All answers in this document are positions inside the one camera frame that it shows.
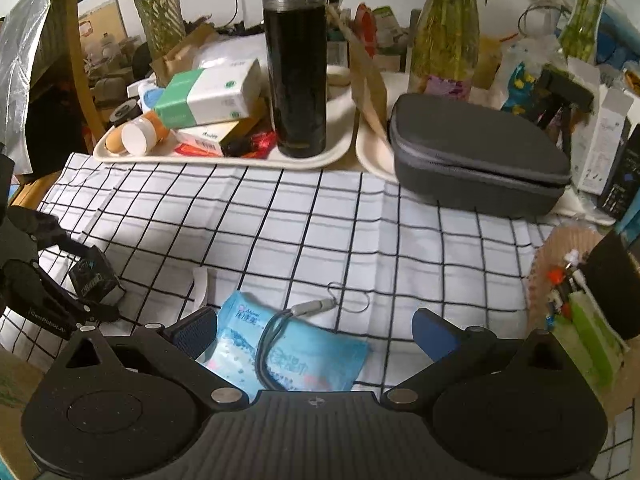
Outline green white tissue pack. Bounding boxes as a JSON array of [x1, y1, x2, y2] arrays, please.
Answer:
[[152, 57, 264, 129]]

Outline glass vase with stems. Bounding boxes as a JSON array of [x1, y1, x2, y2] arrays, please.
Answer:
[[407, 0, 484, 102]]

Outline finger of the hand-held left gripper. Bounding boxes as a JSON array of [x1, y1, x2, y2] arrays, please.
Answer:
[[47, 279, 122, 324], [9, 207, 100, 262]]

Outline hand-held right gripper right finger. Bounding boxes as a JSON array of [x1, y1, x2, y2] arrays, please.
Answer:
[[381, 308, 577, 406]]

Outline cream tray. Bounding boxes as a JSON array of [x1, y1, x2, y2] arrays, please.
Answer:
[[92, 91, 354, 169], [354, 71, 619, 226]]

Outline red capped small tubes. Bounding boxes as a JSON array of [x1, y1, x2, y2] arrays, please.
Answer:
[[544, 249, 587, 322]]

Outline black thermos bottle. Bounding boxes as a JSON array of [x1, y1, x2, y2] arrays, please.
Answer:
[[260, 0, 334, 160]]

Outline black round lid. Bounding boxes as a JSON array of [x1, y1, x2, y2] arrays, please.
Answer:
[[108, 99, 144, 127]]

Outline blue wet wipes packet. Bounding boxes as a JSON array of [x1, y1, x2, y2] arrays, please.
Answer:
[[196, 290, 372, 394]]

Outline white box red print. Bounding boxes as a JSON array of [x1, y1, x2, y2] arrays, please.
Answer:
[[172, 117, 262, 157]]

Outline grey strap with wire hook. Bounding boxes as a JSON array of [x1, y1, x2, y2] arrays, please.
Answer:
[[254, 282, 371, 391]]

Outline crumpled brown paper bag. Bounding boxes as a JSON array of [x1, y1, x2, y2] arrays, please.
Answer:
[[149, 22, 222, 87]]

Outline black white checked tablecloth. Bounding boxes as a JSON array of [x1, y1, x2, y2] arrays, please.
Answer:
[[0, 152, 617, 411]]

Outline cardboard box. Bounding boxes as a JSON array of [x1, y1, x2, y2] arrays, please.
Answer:
[[0, 347, 51, 480]]

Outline white plastic bag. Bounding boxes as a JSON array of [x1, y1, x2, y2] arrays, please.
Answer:
[[492, 34, 567, 112]]

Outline grey zip case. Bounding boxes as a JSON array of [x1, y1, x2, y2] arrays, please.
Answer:
[[387, 92, 573, 220]]

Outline white paper strip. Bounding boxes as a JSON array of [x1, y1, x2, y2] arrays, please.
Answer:
[[192, 267, 211, 309]]

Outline cork board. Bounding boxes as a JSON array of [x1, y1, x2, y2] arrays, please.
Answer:
[[77, 0, 129, 47]]

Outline orange bottle white cap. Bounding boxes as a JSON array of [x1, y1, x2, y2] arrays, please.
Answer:
[[120, 112, 172, 156]]

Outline dark tall box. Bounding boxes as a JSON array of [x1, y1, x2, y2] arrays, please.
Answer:
[[597, 124, 640, 222]]

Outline red candy wrapper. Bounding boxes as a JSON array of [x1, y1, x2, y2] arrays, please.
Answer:
[[175, 130, 279, 157]]

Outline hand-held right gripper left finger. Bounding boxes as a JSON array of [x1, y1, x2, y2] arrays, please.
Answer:
[[54, 306, 251, 406]]

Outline tan oval container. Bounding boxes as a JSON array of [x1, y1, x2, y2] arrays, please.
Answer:
[[104, 127, 129, 156]]

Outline green white small box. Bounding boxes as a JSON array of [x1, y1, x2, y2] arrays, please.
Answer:
[[372, 5, 407, 54]]

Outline white tall box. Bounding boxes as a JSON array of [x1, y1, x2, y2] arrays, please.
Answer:
[[569, 57, 634, 197]]

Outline bamboo plant in glass vase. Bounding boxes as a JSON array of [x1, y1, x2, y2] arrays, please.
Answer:
[[117, 0, 189, 62], [554, 0, 619, 64]]

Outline black box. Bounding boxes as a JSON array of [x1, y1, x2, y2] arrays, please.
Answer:
[[582, 229, 640, 342]]

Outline red plastic item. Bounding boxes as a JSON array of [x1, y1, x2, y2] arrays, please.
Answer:
[[354, 3, 379, 57]]

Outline small black packet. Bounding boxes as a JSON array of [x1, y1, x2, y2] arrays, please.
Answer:
[[68, 247, 127, 307]]

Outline green packet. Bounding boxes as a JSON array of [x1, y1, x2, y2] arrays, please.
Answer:
[[549, 289, 632, 392]]

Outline silver foil bag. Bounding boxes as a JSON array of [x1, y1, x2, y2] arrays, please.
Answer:
[[0, 0, 56, 154]]

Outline black mini tripod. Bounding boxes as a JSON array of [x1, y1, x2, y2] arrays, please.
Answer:
[[537, 64, 597, 157]]

